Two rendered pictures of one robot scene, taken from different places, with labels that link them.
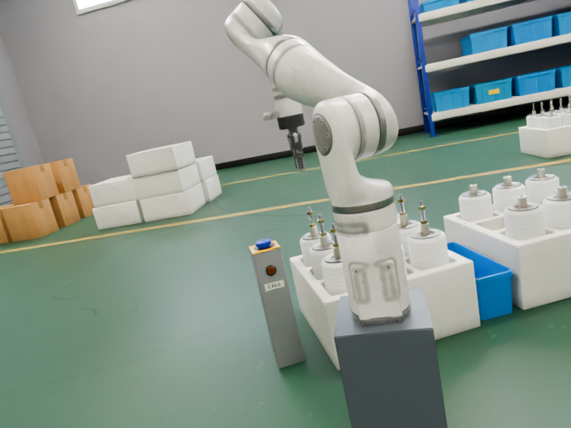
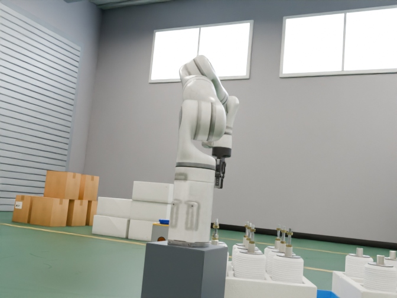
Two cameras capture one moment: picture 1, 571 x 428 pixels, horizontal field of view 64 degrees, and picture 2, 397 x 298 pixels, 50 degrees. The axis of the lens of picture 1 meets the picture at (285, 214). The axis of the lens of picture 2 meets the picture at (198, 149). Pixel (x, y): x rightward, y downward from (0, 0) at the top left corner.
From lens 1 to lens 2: 0.50 m
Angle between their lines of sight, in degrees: 23
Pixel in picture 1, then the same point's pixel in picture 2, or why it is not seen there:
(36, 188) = (63, 188)
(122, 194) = (120, 211)
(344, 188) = (180, 149)
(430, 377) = (195, 288)
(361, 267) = (177, 201)
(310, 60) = (201, 86)
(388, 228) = (200, 182)
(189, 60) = not seen: hidden behind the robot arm
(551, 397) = not seen: outside the picture
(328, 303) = not seen: hidden behind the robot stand
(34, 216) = (52, 209)
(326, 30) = (336, 139)
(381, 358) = (169, 265)
